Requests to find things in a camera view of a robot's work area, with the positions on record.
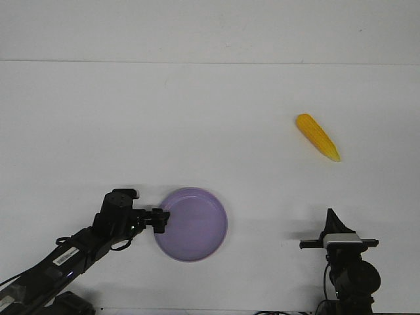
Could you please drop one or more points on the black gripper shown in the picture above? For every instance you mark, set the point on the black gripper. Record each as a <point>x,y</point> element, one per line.
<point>343,251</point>
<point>156,218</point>

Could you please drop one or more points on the purple round plate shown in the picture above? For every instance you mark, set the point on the purple round plate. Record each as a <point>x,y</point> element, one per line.
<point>197,225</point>

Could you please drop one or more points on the yellow corn cob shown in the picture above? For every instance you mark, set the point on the yellow corn cob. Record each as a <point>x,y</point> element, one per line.
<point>314,133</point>

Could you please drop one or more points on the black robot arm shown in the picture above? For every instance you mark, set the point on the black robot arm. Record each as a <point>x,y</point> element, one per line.
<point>354,280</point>
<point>41,289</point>

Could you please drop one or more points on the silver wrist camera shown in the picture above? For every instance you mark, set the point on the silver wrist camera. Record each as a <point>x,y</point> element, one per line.
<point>341,239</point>

